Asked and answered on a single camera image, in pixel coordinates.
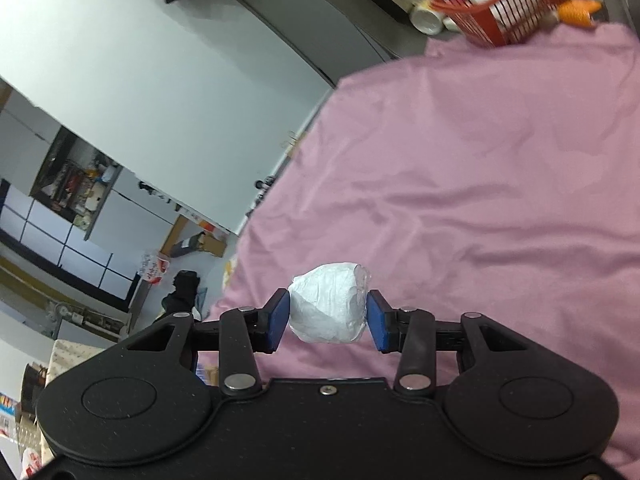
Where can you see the orange bottle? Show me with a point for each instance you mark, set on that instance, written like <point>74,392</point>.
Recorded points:
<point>579,13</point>

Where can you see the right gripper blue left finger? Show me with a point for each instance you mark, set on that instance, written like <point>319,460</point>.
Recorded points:
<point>242,333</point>

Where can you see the pink bed sheet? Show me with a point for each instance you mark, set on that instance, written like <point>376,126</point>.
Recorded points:
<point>501,181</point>

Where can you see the black glass sliding door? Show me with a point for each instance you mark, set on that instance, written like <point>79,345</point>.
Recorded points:
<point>54,245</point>

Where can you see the polka dot tablecloth table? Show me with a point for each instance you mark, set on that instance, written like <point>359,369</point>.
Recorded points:
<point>64,356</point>

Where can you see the white soft bundle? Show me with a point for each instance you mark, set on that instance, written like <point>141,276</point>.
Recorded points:
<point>328,303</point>

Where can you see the red plastic basket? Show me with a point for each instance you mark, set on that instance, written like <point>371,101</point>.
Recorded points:
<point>497,23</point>

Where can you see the grey door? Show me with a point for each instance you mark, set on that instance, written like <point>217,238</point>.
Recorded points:
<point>341,37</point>

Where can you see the red white plastic bag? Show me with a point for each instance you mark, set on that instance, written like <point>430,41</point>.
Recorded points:
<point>153,267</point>

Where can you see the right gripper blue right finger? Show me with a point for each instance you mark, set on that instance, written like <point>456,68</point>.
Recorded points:
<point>410,333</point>

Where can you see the small cardboard box on floor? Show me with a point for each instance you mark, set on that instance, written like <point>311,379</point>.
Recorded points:
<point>208,243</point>

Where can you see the pair of grey sneakers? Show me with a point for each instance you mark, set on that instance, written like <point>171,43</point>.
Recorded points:
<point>262,186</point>

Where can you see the white kitchen cabinet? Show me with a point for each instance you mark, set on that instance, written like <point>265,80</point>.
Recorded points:
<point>107,202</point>

